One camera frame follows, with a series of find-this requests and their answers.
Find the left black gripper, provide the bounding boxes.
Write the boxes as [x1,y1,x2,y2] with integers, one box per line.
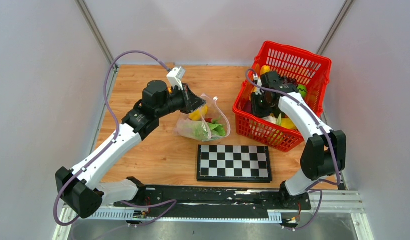
[156,83,207,119]

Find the red plastic basket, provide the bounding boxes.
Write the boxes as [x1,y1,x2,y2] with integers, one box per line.
[232,41,332,153]

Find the purple eggplant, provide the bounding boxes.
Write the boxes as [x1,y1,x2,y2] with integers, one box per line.
[242,100,253,114]

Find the black white checkerboard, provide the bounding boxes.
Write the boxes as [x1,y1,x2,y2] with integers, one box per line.
[196,145,273,183]

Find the red chili pepper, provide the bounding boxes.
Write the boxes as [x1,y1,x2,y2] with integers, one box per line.
[205,117,221,124]

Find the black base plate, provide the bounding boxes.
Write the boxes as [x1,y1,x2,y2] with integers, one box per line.
[128,185,311,219]

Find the yellow pear squash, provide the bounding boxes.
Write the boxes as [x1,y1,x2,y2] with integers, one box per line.
[259,65,271,76]

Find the yellow bell pepper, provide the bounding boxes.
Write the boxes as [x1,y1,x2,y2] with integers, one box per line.
[188,105,209,121]

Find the dark purple grapes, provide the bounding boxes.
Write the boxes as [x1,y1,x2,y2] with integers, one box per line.
[281,76,299,87]

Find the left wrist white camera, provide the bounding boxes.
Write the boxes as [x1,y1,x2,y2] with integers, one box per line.
[166,66,186,91]

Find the clear zip top bag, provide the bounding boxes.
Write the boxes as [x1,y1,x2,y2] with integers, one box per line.
[173,94,231,140]

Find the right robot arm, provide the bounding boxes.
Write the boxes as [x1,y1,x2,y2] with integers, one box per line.
[245,68,347,209]

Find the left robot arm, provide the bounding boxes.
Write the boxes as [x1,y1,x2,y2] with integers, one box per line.
[55,80,207,219]

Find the green napa cabbage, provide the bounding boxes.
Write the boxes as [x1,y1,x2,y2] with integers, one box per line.
[179,120,227,142]

